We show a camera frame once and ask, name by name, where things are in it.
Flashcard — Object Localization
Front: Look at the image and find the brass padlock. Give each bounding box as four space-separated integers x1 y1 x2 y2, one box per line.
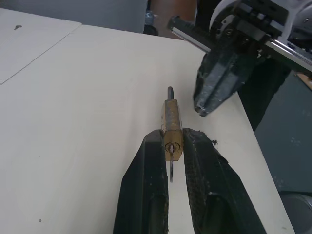
159 86 184 162

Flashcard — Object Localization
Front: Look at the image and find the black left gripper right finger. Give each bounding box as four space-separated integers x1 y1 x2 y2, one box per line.
182 128 268 234

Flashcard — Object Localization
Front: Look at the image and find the grey rounded robot body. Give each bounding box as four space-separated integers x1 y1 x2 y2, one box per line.
279 191 312 234

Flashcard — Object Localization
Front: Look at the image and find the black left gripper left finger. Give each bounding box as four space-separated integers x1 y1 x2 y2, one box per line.
113 129 171 234

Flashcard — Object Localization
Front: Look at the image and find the white flat board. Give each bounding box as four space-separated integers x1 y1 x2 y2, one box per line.
0 7 82 85

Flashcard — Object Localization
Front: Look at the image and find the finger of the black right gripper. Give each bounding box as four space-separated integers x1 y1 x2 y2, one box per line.
193 38 235 117
204 40 254 116

